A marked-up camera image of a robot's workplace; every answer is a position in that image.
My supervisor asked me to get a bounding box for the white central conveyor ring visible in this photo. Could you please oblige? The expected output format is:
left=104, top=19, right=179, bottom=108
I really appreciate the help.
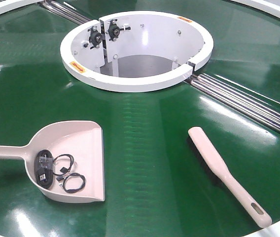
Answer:
left=60, top=10, right=214, bottom=93

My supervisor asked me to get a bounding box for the pink hand brush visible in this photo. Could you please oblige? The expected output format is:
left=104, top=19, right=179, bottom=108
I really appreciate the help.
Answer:
left=188, top=127, right=272, bottom=228

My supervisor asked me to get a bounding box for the steel rollers top left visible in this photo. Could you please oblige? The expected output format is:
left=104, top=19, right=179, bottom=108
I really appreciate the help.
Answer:
left=39, top=0, right=92, bottom=25

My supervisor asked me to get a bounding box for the orange warning sticker rear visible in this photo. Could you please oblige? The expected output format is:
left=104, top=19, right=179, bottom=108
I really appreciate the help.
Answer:
left=177, top=16, right=193, bottom=23

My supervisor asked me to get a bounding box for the black bearing mount left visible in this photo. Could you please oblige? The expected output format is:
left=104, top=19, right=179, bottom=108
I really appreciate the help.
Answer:
left=89, top=26, right=103, bottom=49

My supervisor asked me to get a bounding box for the white outer rim left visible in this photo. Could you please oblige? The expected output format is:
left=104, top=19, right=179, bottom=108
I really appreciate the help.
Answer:
left=0, top=0, right=41, bottom=15

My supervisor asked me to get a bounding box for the thin black looped cable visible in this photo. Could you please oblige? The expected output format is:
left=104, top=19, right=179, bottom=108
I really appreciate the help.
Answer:
left=52, top=154, right=86, bottom=194

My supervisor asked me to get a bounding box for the black bearing mount right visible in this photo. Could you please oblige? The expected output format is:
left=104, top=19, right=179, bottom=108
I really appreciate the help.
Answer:
left=105, top=19, right=131, bottom=41

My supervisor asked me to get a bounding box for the orange warning sticker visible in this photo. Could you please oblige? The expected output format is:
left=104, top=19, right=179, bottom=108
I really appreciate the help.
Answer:
left=70, top=61, right=86, bottom=74
left=177, top=16, right=193, bottom=23

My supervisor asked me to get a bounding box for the black bearing mount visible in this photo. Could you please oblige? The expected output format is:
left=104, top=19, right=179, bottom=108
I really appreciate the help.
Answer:
left=105, top=19, right=131, bottom=41
left=89, top=26, right=103, bottom=49

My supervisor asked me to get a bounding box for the orange warning sticker front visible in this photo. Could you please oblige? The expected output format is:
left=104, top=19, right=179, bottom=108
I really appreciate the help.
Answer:
left=70, top=61, right=86, bottom=74

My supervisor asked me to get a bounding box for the black USB cable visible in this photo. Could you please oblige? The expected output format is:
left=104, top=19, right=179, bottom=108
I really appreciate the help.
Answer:
left=34, top=149, right=55, bottom=190

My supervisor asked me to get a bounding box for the pink plastic dustpan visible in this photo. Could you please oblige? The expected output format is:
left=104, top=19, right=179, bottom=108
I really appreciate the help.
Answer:
left=0, top=120, right=105, bottom=203

